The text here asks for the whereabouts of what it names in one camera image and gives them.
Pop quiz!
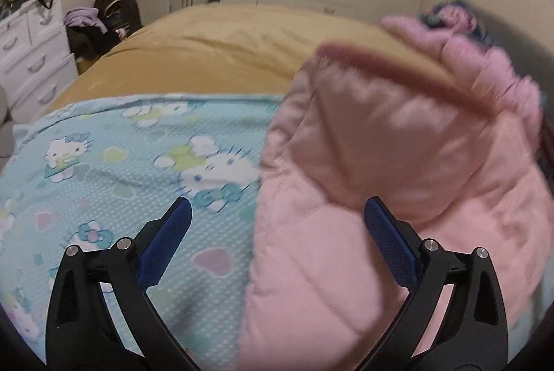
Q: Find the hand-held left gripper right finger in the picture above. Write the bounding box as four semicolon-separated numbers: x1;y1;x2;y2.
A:
363;196;509;371

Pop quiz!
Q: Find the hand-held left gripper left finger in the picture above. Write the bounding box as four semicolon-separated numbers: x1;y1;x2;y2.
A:
44;196;193;371

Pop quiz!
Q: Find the pink quilted jacket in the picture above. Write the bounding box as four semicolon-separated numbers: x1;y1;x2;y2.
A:
237;42;554;371

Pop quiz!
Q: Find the dark clothes pile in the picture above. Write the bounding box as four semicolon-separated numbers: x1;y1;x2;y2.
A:
66;24;131;62

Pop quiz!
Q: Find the blue cartoon print blanket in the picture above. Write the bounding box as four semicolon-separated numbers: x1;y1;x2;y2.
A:
0;93;287;367

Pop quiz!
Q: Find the tan bed cover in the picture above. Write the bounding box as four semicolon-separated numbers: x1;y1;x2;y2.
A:
43;3;453;117

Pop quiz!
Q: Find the pink puffer jacket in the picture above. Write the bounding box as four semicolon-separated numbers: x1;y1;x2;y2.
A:
380;14;545;123

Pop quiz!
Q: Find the white drawer chest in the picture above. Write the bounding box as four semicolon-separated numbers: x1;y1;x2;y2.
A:
0;0;79;126

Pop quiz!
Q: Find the teal patterned cloth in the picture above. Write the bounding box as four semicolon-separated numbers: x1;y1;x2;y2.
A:
419;0;490;47

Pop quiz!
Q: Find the black bag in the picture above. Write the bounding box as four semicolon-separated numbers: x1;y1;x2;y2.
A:
94;0;143;35

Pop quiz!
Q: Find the purple cloth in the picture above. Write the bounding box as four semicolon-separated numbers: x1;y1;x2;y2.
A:
64;6;107;32

